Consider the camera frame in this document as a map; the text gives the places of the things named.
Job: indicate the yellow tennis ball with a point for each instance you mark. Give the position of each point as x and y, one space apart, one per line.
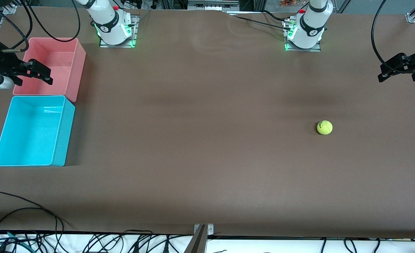
324 128

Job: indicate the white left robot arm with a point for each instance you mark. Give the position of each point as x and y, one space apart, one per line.
309 30

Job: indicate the pink plastic bin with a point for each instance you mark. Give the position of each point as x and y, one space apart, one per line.
59 66

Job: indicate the blue plastic bin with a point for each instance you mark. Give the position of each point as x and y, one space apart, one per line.
31 133

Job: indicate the grey power strip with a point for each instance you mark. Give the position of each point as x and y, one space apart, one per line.
212 5

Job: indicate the grey metal bar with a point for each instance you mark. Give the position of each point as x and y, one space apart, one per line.
197 244

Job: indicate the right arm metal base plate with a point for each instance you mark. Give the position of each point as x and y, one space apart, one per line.
134 33

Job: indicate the silver table edge bracket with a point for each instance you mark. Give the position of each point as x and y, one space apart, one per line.
210 229

